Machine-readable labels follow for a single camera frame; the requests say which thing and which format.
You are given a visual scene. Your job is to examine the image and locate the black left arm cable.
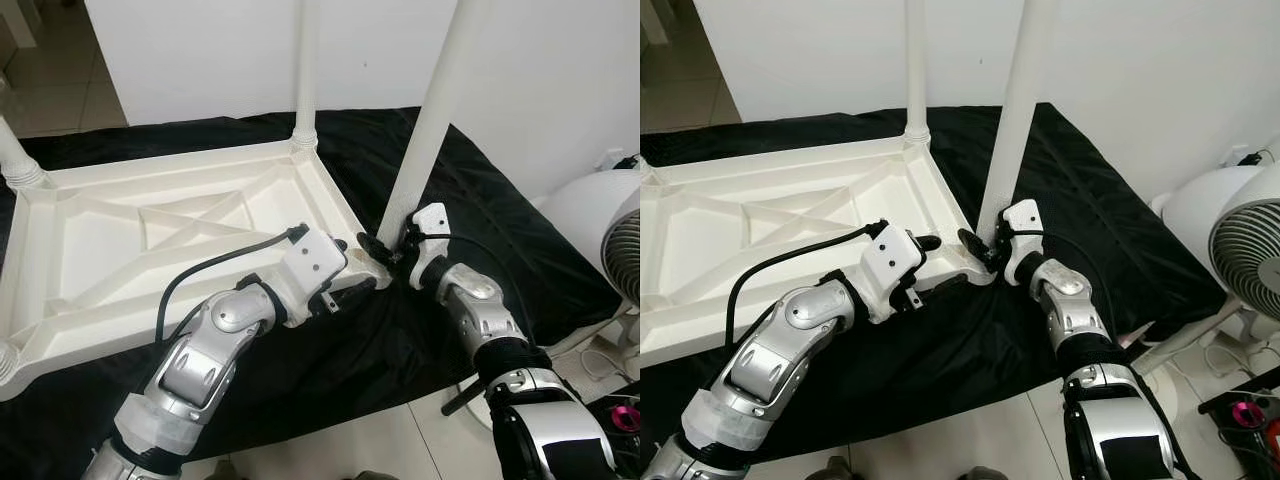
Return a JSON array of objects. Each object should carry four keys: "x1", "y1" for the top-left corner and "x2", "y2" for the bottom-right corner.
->
[
  {"x1": 152, "y1": 225, "x2": 306, "y2": 351},
  {"x1": 722, "y1": 220, "x2": 889, "y2": 346}
]

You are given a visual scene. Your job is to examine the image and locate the black cloth table cover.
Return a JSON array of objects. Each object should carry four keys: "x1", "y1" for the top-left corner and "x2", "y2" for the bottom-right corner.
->
[
  {"x1": 0, "y1": 105, "x2": 626, "y2": 479},
  {"x1": 640, "y1": 102, "x2": 1231, "y2": 466}
]

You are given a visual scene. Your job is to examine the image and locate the black magenta hair dryer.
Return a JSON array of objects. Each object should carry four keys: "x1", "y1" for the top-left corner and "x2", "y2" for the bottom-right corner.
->
[
  {"x1": 590, "y1": 398, "x2": 641, "y2": 471},
  {"x1": 1200, "y1": 390, "x2": 1280, "y2": 471}
]

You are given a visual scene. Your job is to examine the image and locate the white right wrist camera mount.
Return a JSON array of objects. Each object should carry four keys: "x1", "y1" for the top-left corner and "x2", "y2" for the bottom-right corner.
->
[
  {"x1": 408, "y1": 203, "x2": 453, "y2": 291},
  {"x1": 1000, "y1": 198, "x2": 1046, "y2": 286}
]

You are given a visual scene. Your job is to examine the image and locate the white plastic children tabletop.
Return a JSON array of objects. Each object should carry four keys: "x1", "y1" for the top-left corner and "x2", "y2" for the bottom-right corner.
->
[
  {"x1": 0, "y1": 138, "x2": 391, "y2": 403},
  {"x1": 640, "y1": 133, "x2": 996, "y2": 369}
]

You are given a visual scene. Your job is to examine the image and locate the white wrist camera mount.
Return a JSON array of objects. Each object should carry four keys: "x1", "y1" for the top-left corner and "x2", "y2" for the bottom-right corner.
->
[
  {"x1": 1000, "y1": 198, "x2": 1046, "y2": 286},
  {"x1": 858, "y1": 225, "x2": 926, "y2": 323},
  {"x1": 408, "y1": 203, "x2": 453, "y2": 291},
  {"x1": 278, "y1": 228, "x2": 349, "y2": 319}
]

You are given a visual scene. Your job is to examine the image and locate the black metal frame bar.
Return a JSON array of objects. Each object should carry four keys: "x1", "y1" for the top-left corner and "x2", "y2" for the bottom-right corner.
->
[{"x1": 440, "y1": 375, "x2": 496, "y2": 416}]

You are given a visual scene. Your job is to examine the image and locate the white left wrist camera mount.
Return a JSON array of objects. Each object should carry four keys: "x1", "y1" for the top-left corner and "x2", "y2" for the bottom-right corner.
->
[
  {"x1": 278, "y1": 228, "x2": 349, "y2": 319},
  {"x1": 858, "y1": 225, "x2": 926, "y2": 323}
]

